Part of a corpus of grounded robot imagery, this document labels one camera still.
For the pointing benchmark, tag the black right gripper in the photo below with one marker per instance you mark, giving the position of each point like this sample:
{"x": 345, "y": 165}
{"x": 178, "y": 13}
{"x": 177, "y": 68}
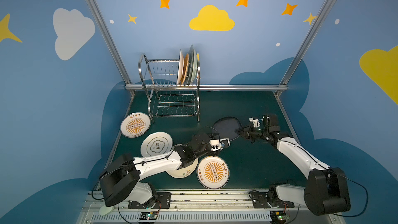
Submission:
{"x": 250, "y": 132}

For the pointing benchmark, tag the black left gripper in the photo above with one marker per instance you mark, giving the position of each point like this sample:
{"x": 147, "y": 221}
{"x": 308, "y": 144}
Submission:
{"x": 206, "y": 144}

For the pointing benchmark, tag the dark blue speckled plate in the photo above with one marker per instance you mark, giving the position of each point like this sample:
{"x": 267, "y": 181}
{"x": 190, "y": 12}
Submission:
{"x": 226, "y": 127}

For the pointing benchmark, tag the green rim Hao Wei plate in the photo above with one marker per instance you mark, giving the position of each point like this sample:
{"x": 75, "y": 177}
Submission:
{"x": 180, "y": 67}

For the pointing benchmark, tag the large pale green plate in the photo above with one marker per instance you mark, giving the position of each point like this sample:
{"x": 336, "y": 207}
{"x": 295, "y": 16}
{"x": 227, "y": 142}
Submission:
{"x": 192, "y": 66}

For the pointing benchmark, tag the yellow woven plate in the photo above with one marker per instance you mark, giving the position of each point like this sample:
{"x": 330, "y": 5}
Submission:
{"x": 185, "y": 68}

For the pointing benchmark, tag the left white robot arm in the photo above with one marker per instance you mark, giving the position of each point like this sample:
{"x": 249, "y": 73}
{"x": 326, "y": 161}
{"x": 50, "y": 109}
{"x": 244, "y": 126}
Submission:
{"x": 119, "y": 179}

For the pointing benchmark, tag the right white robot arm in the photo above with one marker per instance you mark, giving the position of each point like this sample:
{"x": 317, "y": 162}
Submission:
{"x": 326, "y": 189}

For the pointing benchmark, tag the steel two-tier dish rack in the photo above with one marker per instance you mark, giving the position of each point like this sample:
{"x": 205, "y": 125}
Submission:
{"x": 166, "y": 103}

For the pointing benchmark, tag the orange sunburst plate by rack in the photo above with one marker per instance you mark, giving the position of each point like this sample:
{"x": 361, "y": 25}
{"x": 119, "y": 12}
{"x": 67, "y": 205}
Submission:
{"x": 135, "y": 125}

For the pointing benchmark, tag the cream floral plate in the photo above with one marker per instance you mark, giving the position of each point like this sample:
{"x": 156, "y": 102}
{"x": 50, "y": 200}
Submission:
{"x": 184, "y": 172}

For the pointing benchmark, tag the orange sunburst plate front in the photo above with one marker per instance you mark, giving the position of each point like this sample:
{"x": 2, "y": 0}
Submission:
{"x": 213, "y": 172}

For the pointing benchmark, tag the white plate with black motif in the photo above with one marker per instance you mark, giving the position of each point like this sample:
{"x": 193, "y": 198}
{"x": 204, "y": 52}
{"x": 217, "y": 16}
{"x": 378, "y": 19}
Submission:
{"x": 156, "y": 144}

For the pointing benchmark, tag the left green circuit board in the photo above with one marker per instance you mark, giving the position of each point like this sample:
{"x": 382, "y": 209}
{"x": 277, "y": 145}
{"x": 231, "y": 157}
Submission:
{"x": 149, "y": 216}

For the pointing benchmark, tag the green circuit board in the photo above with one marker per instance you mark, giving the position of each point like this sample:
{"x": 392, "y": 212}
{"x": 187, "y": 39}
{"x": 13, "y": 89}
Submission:
{"x": 149, "y": 216}
{"x": 278, "y": 218}

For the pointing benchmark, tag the right green circuit board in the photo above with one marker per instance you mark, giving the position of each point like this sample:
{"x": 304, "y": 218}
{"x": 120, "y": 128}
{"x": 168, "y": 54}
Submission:
{"x": 278, "y": 218}

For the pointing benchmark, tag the pale green round disc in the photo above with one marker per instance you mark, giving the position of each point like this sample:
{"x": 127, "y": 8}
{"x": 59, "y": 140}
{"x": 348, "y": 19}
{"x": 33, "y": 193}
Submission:
{"x": 105, "y": 210}

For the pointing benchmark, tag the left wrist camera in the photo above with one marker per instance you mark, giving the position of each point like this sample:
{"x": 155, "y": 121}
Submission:
{"x": 221, "y": 144}

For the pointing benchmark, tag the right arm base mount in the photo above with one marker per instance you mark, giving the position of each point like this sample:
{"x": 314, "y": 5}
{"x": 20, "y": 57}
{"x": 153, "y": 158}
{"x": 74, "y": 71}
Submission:
{"x": 262, "y": 200}

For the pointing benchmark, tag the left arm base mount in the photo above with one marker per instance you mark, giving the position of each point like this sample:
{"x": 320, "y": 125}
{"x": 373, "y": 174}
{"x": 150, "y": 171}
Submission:
{"x": 160, "y": 200}

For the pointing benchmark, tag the aluminium back frame rail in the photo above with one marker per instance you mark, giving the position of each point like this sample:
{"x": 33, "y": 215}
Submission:
{"x": 209, "y": 87}

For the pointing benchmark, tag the right aluminium upright post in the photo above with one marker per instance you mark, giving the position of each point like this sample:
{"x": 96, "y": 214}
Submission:
{"x": 309, "y": 38}

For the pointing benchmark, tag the aluminium upright post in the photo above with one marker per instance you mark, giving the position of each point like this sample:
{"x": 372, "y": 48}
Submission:
{"x": 99, "y": 19}
{"x": 309, "y": 38}

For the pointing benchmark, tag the left aluminium upright post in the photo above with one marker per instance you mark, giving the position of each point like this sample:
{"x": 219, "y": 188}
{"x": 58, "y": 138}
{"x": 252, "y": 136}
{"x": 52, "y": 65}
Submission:
{"x": 99, "y": 19}

